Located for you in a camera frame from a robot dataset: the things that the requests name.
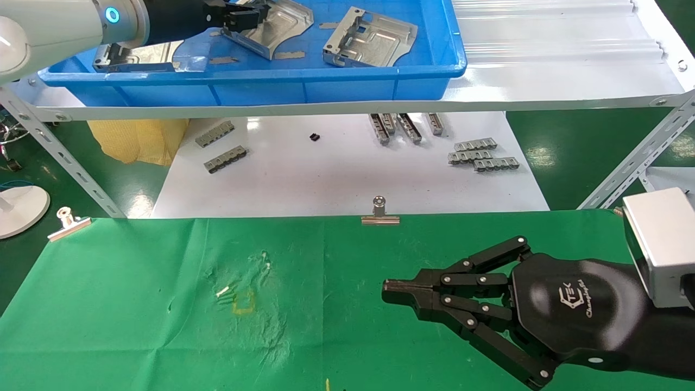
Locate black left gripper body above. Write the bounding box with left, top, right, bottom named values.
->
left=142, top=0, right=210, bottom=45

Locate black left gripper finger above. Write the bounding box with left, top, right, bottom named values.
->
left=204, top=0, right=269, bottom=14
left=209, top=10, right=270, bottom=30

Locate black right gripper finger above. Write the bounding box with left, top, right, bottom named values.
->
left=382, top=236, right=532, bottom=294
left=383, top=292, right=558, bottom=389

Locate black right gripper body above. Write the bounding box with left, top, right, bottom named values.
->
left=510, top=253, right=695, bottom=381

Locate silver sheet metal bracket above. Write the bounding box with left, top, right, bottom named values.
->
left=223, top=0, right=315, bottom=61
left=323, top=7, right=419, bottom=68
left=92, top=42, right=178, bottom=73

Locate blue plastic bin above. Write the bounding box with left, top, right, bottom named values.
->
left=38, top=0, right=467, bottom=108

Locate yellow mesh bag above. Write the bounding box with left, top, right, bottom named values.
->
left=87, top=118, right=190, bottom=167

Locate white background shelving rack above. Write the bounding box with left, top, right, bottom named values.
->
left=641, top=166, right=695, bottom=195

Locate white metal shelf rack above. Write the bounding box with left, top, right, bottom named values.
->
left=0, top=0, right=695, bottom=219

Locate white round stand base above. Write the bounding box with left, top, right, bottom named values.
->
left=0, top=185, right=51, bottom=240

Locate green table cloth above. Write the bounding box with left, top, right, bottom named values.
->
left=0, top=209, right=695, bottom=391

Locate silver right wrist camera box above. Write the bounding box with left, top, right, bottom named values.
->
left=622, top=187, right=695, bottom=310

